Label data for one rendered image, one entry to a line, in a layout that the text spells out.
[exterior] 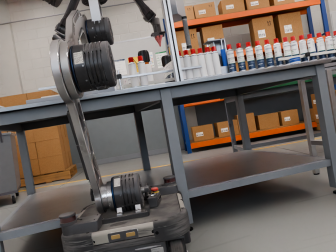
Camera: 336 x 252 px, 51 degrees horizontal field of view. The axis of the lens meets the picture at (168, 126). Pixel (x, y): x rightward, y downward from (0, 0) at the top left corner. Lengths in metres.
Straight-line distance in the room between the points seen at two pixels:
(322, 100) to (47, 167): 4.27
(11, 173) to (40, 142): 1.45
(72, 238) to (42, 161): 4.18
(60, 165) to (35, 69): 2.40
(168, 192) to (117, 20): 5.54
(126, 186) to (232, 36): 5.84
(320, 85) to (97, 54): 1.48
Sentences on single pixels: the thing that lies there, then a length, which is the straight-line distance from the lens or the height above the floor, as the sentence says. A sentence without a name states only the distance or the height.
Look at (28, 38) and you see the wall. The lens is 7.42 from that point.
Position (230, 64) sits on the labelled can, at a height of 0.94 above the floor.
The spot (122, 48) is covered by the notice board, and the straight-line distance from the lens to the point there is 6.86.
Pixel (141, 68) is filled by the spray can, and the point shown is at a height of 1.00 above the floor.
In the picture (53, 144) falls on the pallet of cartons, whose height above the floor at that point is 0.57.
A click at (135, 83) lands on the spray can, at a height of 0.91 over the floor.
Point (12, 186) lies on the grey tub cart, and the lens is 4.30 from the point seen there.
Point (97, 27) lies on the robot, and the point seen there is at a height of 1.14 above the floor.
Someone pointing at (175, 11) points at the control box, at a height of 1.30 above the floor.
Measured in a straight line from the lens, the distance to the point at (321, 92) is 2.35.
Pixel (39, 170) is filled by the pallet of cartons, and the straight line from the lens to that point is 5.66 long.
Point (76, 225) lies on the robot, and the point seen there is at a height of 0.28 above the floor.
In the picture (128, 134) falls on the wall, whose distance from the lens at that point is 6.83.
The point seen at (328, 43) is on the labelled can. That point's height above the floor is 1.00.
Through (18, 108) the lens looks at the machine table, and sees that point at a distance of 1.88.
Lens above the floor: 0.63
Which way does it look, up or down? 1 degrees down
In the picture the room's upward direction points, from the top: 10 degrees counter-clockwise
